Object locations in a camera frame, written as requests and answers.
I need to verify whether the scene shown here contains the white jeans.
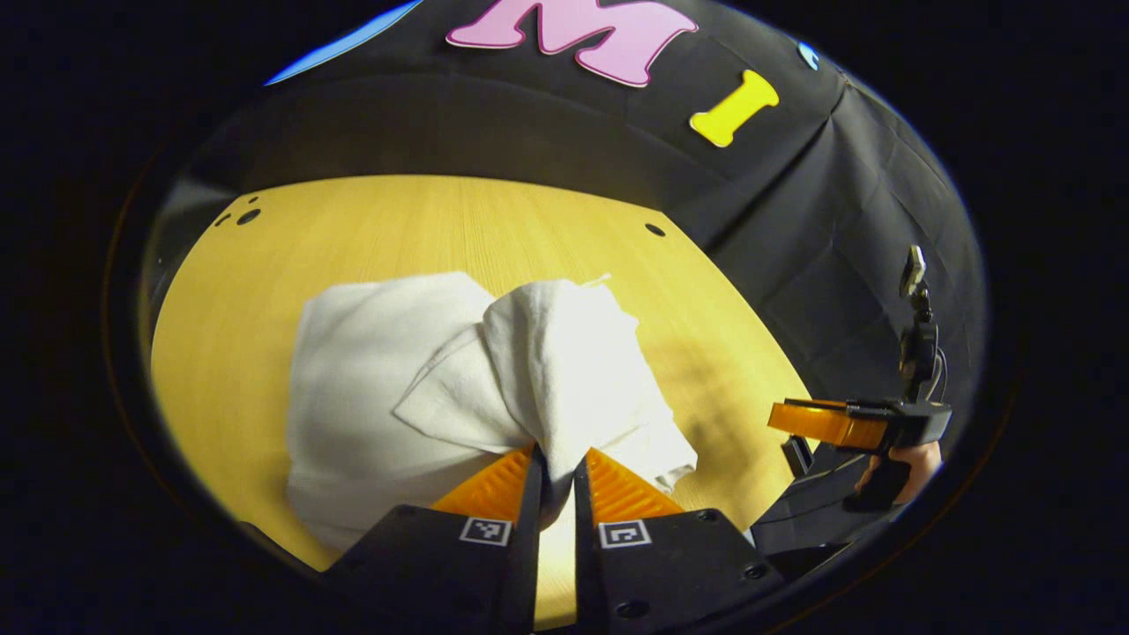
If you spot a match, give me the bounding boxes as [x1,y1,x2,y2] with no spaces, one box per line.
[285,272,699,553]

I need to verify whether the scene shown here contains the black backdrop cloth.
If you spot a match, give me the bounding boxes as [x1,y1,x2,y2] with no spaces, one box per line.
[141,0,989,495]

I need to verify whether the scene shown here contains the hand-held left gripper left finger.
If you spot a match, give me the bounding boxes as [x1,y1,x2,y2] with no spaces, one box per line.
[319,443,548,635]

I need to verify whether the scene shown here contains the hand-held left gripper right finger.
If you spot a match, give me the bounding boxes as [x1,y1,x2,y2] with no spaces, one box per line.
[573,447,786,634]

